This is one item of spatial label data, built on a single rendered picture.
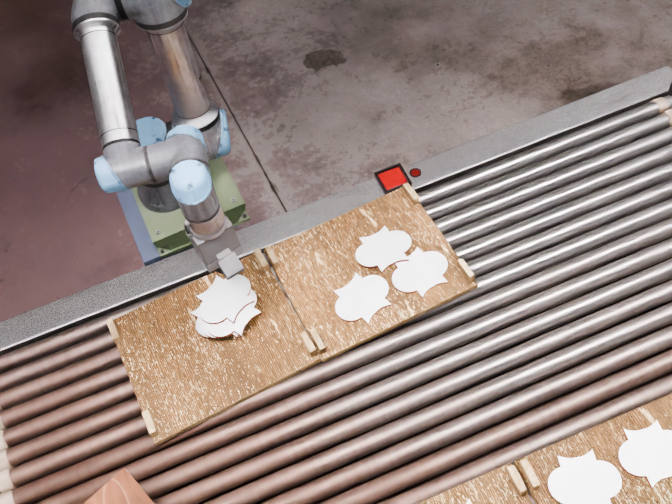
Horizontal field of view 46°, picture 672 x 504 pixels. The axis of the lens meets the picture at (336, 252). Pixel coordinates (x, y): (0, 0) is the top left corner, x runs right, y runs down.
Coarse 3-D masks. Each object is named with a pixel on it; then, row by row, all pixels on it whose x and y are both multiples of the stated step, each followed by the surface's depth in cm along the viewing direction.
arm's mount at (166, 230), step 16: (208, 160) 215; (224, 176) 211; (224, 192) 208; (144, 208) 208; (224, 208) 205; (240, 208) 206; (160, 224) 204; (176, 224) 204; (160, 240) 202; (176, 240) 205; (160, 256) 206
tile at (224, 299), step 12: (216, 276) 189; (240, 276) 188; (216, 288) 187; (228, 288) 187; (240, 288) 186; (204, 300) 186; (216, 300) 185; (228, 300) 185; (240, 300) 184; (252, 300) 184; (204, 312) 184; (216, 312) 183; (228, 312) 183
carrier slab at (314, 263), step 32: (320, 224) 200; (352, 224) 199; (384, 224) 198; (416, 224) 196; (288, 256) 195; (320, 256) 194; (352, 256) 193; (448, 256) 190; (288, 288) 190; (320, 288) 189; (448, 288) 185; (320, 320) 184; (384, 320) 182
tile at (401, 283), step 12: (420, 252) 191; (432, 252) 190; (396, 264) 189; (408, 264) 189; (420, 264) 189; (432, 264) 188; (444, 264) 188; (396, 276) 187; (408, 276) 187; (420, 276) 187; (432, 276) 186; (396, 288) 186; (408, 288) 185; (420, 288) 185
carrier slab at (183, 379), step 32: (192, 288) 193; (256, 288) 191; (128, 320) 190; (160, 320) 189; (192, 320) 188; (256, 320) 186; (288, 320) 185; (128, 352) 185; (160, 352) 184; (192, 352) 183; (224, 352) 182; (256, 352) 181; (288, 352) 180; (160, 384) 179; (192, 384) 178; (224, 384) 177; (256, 384) 176; (160, 416) 175; (192, 416) 174
